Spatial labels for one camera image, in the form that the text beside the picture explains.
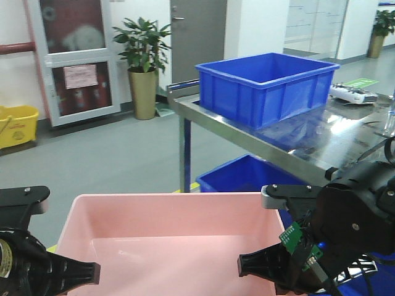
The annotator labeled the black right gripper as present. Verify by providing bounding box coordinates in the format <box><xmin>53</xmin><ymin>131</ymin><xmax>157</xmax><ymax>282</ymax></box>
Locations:
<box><xmin>237</xmin><ymin>162</ymin><xmax>394</xmax><ymax>293</ymax></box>

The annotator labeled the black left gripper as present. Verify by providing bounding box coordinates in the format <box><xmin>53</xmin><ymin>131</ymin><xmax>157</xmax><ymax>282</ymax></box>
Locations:
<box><xmin>1</xmin><ymin>186</ymin><xmax>101</xmax><ymax>295</ymax></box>

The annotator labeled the pink plastic bin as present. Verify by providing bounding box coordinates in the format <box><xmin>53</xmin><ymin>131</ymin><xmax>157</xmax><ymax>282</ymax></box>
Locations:
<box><xmin>57</xmin><ymin>192</ymin><xmax>283</xmax><ymax>295</ymax></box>

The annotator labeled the blue crate under table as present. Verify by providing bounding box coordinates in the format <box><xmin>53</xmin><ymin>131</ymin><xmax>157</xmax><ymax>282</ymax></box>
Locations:
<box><xmin>196</xmin><ymin>154</ymin><xmax>307</xmax><ymax>192</ymax></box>

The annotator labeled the stainless steel table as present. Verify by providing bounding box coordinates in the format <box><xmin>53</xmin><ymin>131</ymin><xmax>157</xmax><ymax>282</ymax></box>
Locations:
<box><xmin>167</xmin><ymin>80</ymin><xmax>392</xmax><ymax>192</ymax></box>

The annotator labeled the yellow mop bucket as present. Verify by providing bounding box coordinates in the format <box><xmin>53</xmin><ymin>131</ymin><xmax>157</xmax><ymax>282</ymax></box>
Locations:
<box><xmin>1</xmin><ymin>105</ymin><xmax>39</xmax><ymax>149</ymax></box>

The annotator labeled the blue crate on table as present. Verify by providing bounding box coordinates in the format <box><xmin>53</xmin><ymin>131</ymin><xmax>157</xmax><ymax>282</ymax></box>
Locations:
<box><xmin>196</xmin><ymin>52</ymin><xmax>340</xmax><ymax>130</ymax></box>

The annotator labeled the clear plastic water bottle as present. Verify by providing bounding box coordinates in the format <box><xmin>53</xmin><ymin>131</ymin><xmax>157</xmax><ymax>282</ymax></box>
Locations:
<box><xmin>383</xmin><ymin>94</ymin><xmax>394</xmax><ymax>137</ymax></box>

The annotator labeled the white handheld device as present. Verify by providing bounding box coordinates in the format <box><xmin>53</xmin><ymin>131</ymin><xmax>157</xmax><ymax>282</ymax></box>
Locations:
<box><xmin>329</xmin><ymin>83</ymin><xmax>378</xmax><ymax>105</ymax></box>

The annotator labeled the grey door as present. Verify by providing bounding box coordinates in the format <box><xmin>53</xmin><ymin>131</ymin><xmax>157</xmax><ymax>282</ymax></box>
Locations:
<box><xmin>170</xmin><ymin>0</ymin><xmax>227</xmax><ymax>83</ymax></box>

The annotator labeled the potted plant in gold pot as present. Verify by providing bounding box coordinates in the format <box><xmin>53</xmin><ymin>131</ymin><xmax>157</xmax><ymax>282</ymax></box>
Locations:
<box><xmin>113</xmin><ymin>17</ymin><xmax>172</xmax><ymax>120</ymax></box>

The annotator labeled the far potted plant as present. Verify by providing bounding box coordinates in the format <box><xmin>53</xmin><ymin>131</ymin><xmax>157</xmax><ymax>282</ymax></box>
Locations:
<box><xmin>367</xmin><ymin>10</ymin><xmax>394</xmax><ymax>59</ymax></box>

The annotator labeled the white fire hose cabinet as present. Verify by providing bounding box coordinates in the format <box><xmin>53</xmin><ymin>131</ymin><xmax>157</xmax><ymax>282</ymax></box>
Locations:
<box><xmin>24</xmin><ymin>1</ymin><xmax>120</xmax><ymax>127</ymax></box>

